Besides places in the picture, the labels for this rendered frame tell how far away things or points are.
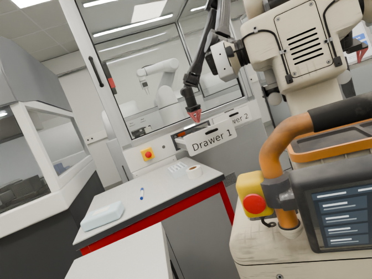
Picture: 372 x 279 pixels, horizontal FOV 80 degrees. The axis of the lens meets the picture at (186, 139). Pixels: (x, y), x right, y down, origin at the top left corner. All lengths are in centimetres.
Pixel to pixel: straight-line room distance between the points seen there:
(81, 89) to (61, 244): 381
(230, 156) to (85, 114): 369
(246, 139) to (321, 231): 134
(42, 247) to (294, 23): 144
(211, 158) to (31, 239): 112
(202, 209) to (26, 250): 94
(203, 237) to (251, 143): 90
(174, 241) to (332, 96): 75
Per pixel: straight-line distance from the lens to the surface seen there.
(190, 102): 123
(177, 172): 109
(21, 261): 151
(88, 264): 75
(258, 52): 69
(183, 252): 102
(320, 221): 36
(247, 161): 170
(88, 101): 485
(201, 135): 117
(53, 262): 148
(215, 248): 106
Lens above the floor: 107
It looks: 8 degrees down
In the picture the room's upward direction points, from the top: 20 degrees counter-clockwise
